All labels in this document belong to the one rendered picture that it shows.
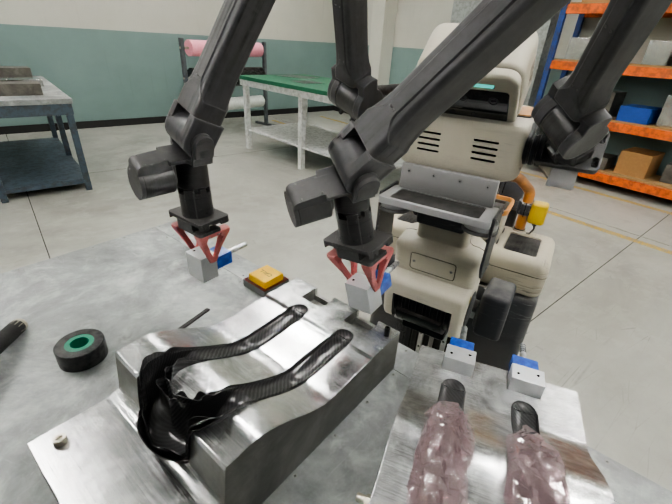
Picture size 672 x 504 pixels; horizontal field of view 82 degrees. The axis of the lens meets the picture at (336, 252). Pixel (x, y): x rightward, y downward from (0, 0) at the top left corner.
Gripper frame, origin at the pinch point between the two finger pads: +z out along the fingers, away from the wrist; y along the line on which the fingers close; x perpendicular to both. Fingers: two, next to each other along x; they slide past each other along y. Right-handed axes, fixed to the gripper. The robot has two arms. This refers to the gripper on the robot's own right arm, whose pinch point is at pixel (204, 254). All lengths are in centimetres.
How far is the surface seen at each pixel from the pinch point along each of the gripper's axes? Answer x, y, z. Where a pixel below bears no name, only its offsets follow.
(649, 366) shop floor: 171, 103, 102
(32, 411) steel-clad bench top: -34.1, -0.9, 14.1
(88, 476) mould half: -33.7, 21.4, 8.2
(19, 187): 46, -338, 86
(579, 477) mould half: 3, 69, 6
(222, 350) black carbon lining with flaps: -11.5, 19.3, 5.4
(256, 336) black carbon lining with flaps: -4.5, 19.4, 7.3
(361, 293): 8.5, 32.2, -0.8
